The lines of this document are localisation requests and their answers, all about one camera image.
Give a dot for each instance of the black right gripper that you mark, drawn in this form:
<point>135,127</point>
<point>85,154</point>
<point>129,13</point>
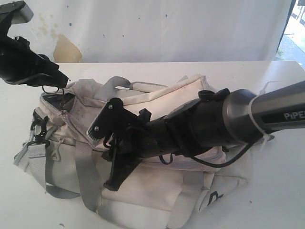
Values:
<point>128,150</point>

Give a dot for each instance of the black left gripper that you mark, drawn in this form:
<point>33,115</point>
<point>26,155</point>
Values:
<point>20,65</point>

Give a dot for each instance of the white canvas duffel bag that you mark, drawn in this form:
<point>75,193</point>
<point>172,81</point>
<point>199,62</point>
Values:
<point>164,190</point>

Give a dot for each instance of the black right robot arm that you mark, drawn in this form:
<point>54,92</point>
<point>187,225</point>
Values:
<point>213,119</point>

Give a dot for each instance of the white backdrop curtain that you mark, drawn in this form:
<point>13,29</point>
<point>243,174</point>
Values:
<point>155,30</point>

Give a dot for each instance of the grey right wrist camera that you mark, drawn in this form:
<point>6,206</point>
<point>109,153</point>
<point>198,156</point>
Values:
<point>113,119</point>

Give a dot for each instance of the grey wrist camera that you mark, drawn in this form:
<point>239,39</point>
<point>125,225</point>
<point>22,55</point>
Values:
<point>16,12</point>
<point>113,119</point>

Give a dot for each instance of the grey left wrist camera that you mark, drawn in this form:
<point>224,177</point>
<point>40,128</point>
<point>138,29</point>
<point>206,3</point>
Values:
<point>16,12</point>

